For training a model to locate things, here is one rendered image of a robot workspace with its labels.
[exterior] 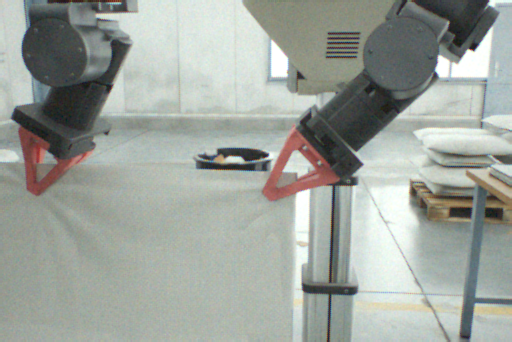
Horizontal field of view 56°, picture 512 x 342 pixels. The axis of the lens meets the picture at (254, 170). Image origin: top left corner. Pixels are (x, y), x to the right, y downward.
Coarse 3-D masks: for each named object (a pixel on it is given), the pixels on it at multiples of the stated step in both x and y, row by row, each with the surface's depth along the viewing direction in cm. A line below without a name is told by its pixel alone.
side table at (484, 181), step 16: (480, 176) 189; (480, 192) 198; (496, 192) 171; (480, 208) 199; (480, 224) 201; (480, 240) 202; (464, 288) 210; (464, 304) 210; (464, 320) 211; (464, 336) 212
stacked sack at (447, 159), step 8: (424, 152) 410; (432, 152) 389; (440, 152) 380; (440, 160) 368; (448, 160) 365; (456, 160) 364; (464, 160) 364; (472, 160) 363; (480, 160) 363; (488, 160) 363
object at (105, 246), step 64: (0, 192) 55; (64, 192) 54; (128, 192) 52; (192, 192) 51; (256, 192) 51; (0, 256) 57; (64, 256) 56; (128, 256) 54; (192, 256) 53; (256, 256) 53; (0, 320) 59; (64, 320) 58; (128, 320) 56; (192, 320) 54; (256, 320) 54
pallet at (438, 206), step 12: (420, 180) 433; (420, 192) 400; (432, 192) 396; (420, 204) 400; (432, 204) 365; (444, 204) 364; (456, 204) 363; (468, 204) 362; (492, 204) 361; (504, 204) 361; (432, 216) 367; (444, 216) 366; (456, 216) 372; (504, 216) 360
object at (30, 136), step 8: (24, 128) 50; (32, 128) 50; (24, 136) 51; (32, 136) 50; (40, 136) 50; (24, 144) 51; (32, 144) 52; (40, 144) 52; (48, 144) 50; (24, 152) 52; (32, 152) 52; (24, 160) 53; (32, 160) 53; (56, 160) 51; (72, 160) 51; (32, 168) 53; (56, 168) 52; (64, 168) 51; (32, 176) 53; (48, 176) 53; (56, 176) 52; (32, 184) 54; (40, 184) 53; (48, 184) 53; (32, 192) 54; (40, 192) 54
